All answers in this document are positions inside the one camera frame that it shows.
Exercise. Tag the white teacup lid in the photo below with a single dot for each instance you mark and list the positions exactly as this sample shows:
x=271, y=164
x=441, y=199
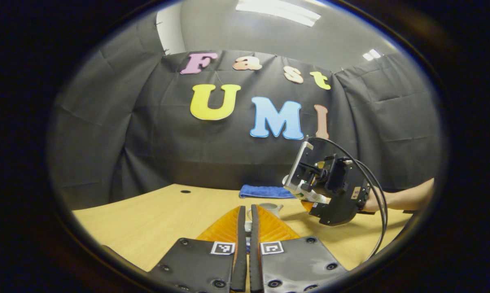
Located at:
x=248, y=226

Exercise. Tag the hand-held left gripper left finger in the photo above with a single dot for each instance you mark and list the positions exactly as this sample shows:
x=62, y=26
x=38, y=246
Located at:
x=240, y=260

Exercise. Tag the white teacup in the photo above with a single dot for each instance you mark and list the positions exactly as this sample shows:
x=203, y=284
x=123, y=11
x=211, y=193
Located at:
x=271, y=208

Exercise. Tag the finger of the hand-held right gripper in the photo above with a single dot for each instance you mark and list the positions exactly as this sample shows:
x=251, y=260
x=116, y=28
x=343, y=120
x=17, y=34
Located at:
x=307, y=205

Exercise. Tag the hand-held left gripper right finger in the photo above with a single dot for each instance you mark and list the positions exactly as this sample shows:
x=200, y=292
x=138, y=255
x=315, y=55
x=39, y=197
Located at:
x=255, y=260

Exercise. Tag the black backdrop cloth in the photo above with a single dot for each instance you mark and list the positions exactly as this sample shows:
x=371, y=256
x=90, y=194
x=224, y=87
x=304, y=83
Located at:
x=167, y=154

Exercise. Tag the small ceiling light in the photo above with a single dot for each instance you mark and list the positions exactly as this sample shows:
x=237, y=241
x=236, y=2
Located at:
x=372, y=54

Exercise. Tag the blue towel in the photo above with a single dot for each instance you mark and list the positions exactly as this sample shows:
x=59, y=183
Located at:
x=261, y=191

